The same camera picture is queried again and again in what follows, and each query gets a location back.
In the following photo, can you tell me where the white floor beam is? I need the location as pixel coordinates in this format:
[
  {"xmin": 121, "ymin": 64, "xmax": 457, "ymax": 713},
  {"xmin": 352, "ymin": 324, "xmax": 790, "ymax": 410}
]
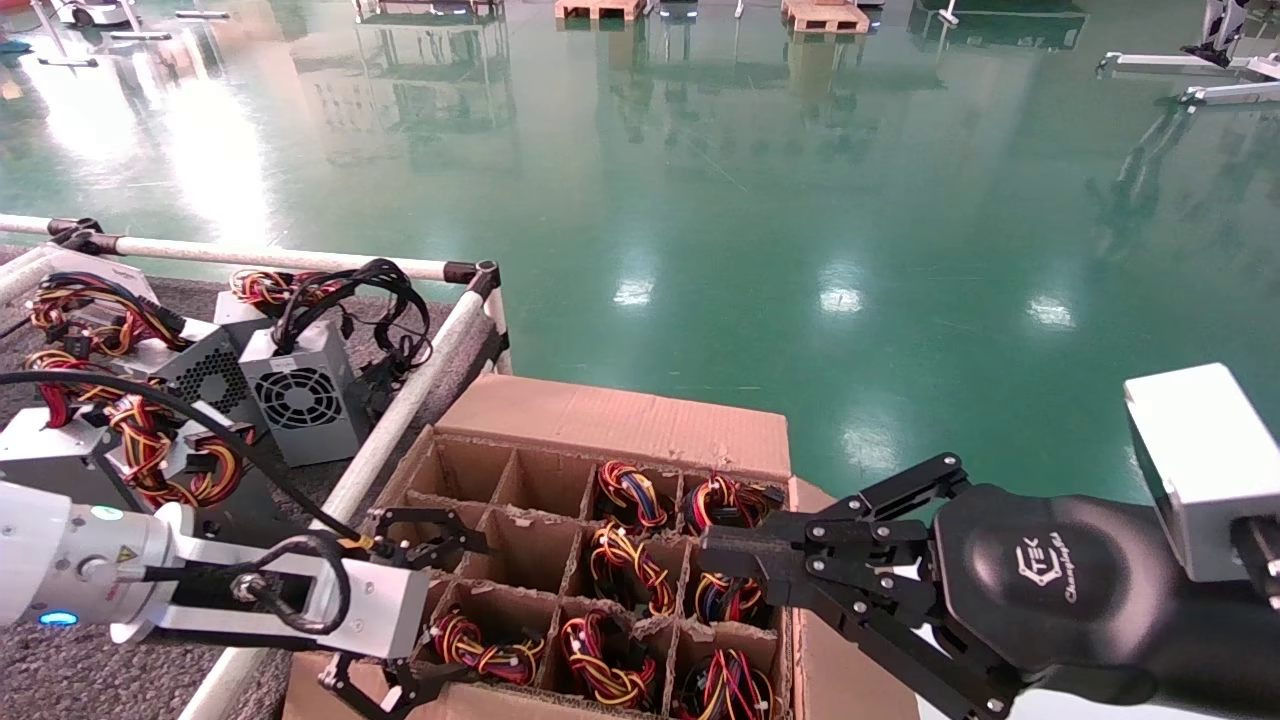
[
  {"xmin": 1098, "ymin": 50, "xmax": 1280, "ymax": 81},
  {"xmin": 1180, "ymin": 80, "xmax": 1280, "ymax": 106}
]

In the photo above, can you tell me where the white pipe post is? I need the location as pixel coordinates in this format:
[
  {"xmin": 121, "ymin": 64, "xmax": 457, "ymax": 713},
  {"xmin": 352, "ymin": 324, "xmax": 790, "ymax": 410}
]
[{"xmin": 488, "ymin": 290, "xmax": 513, "ymax": 376}]

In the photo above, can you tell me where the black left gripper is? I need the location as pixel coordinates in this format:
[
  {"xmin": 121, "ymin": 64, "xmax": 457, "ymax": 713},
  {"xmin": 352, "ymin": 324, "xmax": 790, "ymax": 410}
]
[{"xmin": 195, "ymin": 505, "xmax": 493, "ymax": 720}]

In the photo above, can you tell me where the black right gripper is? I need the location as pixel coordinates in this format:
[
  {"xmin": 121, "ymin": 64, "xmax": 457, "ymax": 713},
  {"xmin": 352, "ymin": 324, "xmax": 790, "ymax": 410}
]
[{"xmin": 765, "ymin": 485, "xmax": 1201, "ymax": 720}]

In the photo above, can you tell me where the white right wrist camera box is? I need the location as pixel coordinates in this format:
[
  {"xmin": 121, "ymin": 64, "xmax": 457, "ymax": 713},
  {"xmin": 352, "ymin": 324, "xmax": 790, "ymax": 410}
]
[{"xmin": 1123, "ymin": 363, "xmax": 1280, "ymax": 584}]

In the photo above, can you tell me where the black and white stand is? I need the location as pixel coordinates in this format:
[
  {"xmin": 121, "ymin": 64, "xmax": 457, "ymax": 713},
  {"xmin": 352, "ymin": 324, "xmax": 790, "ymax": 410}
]
[{"xmin": 1185, "ymin": 0, "xmax": 1251, "ymax": 66}]

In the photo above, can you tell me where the wooden pallet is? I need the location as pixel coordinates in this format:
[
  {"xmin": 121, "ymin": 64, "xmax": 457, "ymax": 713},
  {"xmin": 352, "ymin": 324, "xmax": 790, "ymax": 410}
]
[
  {"xmin": 555, "ymin": 0, "xmax": 649, "ymax": 21},
  {"xmin": 782, "ymin": 0, "xmax": 873, "ymax": 34}
]

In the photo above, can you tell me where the brown cardboard box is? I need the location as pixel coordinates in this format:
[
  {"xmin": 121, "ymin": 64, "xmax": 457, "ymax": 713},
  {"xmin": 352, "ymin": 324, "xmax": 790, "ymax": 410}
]
[{"xmin": 283, "ymin": 372, "xmax": 921, "ymax": 720}]

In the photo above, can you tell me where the cardboard divider insert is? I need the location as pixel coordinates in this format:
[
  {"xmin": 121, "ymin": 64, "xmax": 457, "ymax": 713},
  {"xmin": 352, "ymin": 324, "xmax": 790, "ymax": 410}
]
[{"xmin": 300, "ymin": 430, "xmax": 796, "ymax": 720}]

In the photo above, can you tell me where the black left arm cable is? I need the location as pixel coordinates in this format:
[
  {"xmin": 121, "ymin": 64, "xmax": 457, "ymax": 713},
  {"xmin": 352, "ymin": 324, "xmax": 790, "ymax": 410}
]
[{"xmin": 0, "ymin": 370, "xmax": 366, "ymax": 638}]

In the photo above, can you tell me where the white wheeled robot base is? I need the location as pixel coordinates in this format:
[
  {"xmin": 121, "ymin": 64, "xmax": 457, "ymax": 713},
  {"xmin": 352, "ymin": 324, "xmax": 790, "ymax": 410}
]
[{"xmin": 50, "ymin": 0, "xmax": 141, "ymax": 28}]

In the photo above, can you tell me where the grey power supply honeycomb vent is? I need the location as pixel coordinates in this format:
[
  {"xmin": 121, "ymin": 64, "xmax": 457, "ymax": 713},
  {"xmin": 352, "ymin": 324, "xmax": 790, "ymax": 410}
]
[{"xmin": 110, "ymin": 318, "xmax": 269, "ymax": 433}]

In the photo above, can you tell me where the white pipe rail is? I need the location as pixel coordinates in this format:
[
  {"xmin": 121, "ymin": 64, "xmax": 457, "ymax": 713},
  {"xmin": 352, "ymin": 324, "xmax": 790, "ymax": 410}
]
[
  {"xmin": 0, "ymin": 245, "xmax": 56, "ymax": 301},
  {"xmin": 180, "ymin": 288, "xmax": 501, "ymax": 720},
  {"xmin": 0, "ymin": 212, "xmax": 501, "ymax": 284}
]

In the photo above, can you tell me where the grey power supply with cables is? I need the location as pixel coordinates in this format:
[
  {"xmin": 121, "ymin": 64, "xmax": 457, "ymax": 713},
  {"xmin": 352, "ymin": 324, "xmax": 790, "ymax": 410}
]
[
  {"xmin": 215, "ymin": 266, "xmax": 346, "ymax": 326},
  {"xmin": 695, "ymin": 572, "xmax": 771, "ymax": 626},
  {"xmin": 590, "ymin": 522, "xmax": 681, "ymax": 618},
  {"xmin": 0, "ymin": 348, "xmax": 133, "ymax": 501},
  {"xmin": 100, "ymin": 395, "xmax": 291, "ymax": 541},
  {"xmin": 597, "ymin": 462, "xmax": 673, "ymax": 531},
  {"xmin": 560, "ymin": 612, "xmax": 659, "ymax": 711},
  {"xmin": 25, "ymin": 248, "xmax": 191, "ymax": 358},
  {"xmin": 430, "ymin": 612, "xmax": 549, "ymax": 687},
  {"xmin": 683, "ymin": 475, "xmax": 788, "ymax": 531},
  {"xmin": 680, "ymin": 650, "xmax": 781, "ymax": 720}
]

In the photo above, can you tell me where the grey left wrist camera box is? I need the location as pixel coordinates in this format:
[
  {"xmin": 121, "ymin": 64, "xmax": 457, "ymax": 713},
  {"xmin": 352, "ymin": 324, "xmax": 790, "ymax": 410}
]
[{"xmin": 340, "ymin": 558, "xmax": 433, "ymax": 661}]

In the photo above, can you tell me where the grey power supply with fan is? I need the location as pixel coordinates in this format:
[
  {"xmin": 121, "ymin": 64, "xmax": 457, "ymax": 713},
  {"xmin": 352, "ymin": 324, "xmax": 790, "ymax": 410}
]
[{"xmin": 240, "ymin": 258, "xmax": 436, "ymax": 468}]

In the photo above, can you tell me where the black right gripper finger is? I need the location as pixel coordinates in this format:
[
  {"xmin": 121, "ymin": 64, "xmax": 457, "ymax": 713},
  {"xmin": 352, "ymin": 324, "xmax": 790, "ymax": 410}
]
[{"xmin": 700, "ymin": 452, "xmax": 971, "ymax": 579}]

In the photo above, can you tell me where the black pipe connector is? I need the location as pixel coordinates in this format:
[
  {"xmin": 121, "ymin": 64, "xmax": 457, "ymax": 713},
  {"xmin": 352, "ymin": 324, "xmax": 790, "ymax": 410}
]
[
  {"xmin": 443, "ymin": 258, "xmax": 503, "ymax": 301},
  {"xmin": 45, "ymin": 215, "xmax": 121, "ymax": 256}
]

